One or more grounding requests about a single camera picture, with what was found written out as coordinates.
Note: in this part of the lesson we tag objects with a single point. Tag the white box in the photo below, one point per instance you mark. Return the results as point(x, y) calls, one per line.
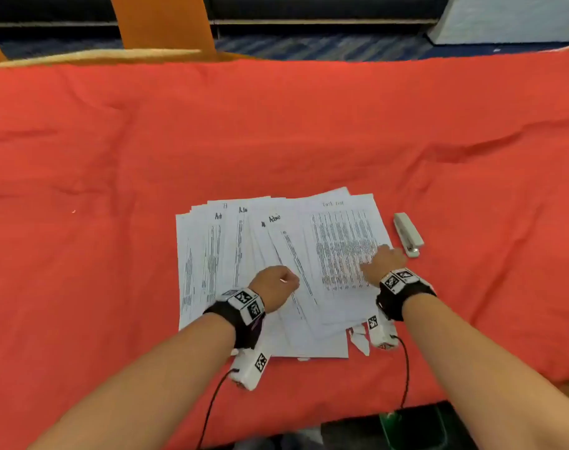
point(505, 18)

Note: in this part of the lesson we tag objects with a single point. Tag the person's right fingers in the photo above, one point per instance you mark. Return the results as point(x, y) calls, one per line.
point(391, 253)

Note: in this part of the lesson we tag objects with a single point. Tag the white stapler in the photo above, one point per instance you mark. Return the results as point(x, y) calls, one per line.
point(408, 231)

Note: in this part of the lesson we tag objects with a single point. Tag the green plastic container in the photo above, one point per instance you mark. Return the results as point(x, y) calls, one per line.
point(406, 431)

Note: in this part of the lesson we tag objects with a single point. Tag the red tablecloth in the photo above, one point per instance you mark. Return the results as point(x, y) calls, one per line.
point(125, 159)

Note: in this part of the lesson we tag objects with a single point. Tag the person's right forearm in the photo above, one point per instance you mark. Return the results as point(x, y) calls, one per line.
point(476, 374)

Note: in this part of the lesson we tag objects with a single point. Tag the person's right hand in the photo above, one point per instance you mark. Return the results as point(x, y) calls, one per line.
point(385, 262)

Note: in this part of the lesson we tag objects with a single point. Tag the black white wrist camera mount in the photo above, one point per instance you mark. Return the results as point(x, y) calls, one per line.
point(244, 318)
point(401, 288)

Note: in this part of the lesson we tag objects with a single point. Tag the person's left hand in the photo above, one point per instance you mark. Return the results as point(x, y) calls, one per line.
point(270, 288)

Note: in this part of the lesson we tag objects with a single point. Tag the person's left fingers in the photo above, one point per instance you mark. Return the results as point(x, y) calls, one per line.
point(290, 280)

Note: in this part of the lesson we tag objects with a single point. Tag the person's left forearm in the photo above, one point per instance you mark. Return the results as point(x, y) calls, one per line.
point(162, 384)

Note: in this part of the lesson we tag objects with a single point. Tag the pile of printed paper sheets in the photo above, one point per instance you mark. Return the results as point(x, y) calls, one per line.
point(340, 229)

